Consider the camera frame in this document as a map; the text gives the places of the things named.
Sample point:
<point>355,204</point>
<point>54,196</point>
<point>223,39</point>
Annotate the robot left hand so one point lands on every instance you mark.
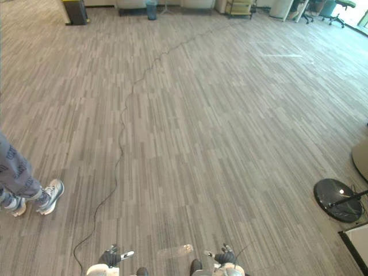
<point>110,256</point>

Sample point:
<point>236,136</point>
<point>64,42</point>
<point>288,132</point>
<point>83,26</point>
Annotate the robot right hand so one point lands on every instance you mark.
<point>223,256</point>

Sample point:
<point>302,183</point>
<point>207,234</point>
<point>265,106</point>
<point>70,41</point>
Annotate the robot right silver arm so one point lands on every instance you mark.
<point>228,269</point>

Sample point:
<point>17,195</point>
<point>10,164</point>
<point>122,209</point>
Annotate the robot left silver arm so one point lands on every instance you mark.
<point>102,270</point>

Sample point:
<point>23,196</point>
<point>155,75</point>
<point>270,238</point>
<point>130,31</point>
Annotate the robot right dark foot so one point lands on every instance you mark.
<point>196,266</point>

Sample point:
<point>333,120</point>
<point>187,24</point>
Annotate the robot dark foot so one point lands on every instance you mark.
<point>196,266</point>
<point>142,271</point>

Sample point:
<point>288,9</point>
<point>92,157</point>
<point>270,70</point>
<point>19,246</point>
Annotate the robot left dark foot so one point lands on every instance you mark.
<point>142,271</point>

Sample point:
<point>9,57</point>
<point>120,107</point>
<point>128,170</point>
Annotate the person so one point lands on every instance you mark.
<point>20,178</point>

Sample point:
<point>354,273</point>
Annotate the black round stand base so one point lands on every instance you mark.
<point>337,199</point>

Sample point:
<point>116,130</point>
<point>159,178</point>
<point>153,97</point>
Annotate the white board with black edge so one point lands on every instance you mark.
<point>355,248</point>

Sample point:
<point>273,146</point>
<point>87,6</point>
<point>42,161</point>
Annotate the beige round object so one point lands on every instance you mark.
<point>360,158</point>

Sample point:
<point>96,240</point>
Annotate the black cabinet with yellow top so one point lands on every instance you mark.
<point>75,11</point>

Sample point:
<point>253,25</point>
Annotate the yellow metal cart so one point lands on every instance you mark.
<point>240,8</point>

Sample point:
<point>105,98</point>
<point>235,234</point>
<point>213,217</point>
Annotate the blue mesh waste bin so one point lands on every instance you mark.
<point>151,9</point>

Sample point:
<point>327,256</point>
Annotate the white desk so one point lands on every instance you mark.
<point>283,10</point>

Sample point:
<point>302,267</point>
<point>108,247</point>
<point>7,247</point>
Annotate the black office chair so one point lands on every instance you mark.
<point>303,13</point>

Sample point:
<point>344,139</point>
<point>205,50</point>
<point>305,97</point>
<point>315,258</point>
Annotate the green office chair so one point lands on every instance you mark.
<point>339,11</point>

